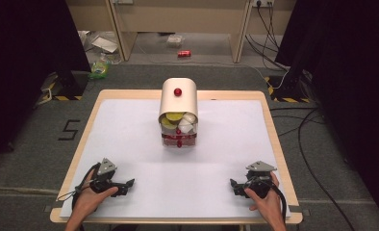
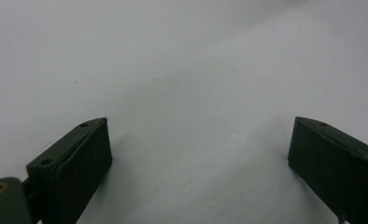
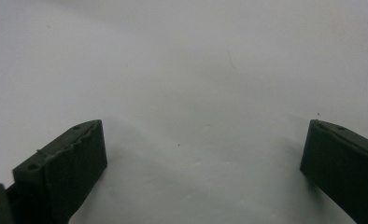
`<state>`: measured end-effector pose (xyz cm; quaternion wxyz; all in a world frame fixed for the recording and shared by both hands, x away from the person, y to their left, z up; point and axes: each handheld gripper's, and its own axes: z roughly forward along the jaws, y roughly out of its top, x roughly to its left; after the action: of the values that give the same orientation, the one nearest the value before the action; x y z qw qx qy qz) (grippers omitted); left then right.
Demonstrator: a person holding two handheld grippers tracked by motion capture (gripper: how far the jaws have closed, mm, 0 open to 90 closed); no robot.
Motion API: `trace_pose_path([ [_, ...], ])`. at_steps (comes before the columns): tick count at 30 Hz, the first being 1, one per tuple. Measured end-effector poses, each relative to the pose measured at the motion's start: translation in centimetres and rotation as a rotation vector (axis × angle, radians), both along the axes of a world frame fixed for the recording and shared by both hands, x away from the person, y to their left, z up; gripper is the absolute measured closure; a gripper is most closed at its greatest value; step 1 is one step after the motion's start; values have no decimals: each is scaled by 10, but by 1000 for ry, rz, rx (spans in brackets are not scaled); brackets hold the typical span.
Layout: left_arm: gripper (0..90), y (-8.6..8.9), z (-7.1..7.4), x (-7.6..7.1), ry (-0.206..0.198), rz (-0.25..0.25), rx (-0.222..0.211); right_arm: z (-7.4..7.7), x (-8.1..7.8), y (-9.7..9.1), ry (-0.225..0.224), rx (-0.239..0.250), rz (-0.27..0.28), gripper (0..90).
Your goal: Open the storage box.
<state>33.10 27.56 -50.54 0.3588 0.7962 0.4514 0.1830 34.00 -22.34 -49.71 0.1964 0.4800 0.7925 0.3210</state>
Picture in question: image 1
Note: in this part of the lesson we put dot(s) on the cream roll-top storage cabinet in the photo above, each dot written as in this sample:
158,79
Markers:
178,101

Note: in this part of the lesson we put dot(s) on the green plastic bag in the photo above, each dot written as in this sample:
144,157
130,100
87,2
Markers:
99,69

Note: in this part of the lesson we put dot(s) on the beige wooden desk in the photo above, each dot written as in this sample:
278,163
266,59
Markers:
184,16

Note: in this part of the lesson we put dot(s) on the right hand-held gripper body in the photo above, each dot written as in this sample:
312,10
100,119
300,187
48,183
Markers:
259,166

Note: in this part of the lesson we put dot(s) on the black curtain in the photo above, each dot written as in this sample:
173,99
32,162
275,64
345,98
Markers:
354,80
24,64

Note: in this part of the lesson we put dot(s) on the red drink can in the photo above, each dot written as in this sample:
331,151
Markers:
184,53

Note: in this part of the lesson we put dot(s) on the black stand base striped tape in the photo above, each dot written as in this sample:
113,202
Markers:
290,89
67,86

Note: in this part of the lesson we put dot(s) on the person's right hand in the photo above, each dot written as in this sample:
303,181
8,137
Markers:
269,205

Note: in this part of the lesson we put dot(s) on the white papers and wrapping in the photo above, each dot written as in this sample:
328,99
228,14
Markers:
105,43

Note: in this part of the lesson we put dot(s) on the wall power socket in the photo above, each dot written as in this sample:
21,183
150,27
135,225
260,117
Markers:
263,2

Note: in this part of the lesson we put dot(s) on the white cup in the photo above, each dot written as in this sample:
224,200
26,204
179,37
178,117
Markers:
186,128
189,118

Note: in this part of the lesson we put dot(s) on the yellow bowl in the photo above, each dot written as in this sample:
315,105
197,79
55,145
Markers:
174,115
167,123

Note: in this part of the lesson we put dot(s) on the clear plastic box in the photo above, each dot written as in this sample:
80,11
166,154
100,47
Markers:
174,40

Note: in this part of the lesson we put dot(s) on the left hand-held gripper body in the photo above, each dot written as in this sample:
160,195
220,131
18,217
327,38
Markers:
106,166

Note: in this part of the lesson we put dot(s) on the white table mat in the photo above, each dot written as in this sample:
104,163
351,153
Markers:
210,179

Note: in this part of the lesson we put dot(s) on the person's left hand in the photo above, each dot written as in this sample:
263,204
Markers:
88,202

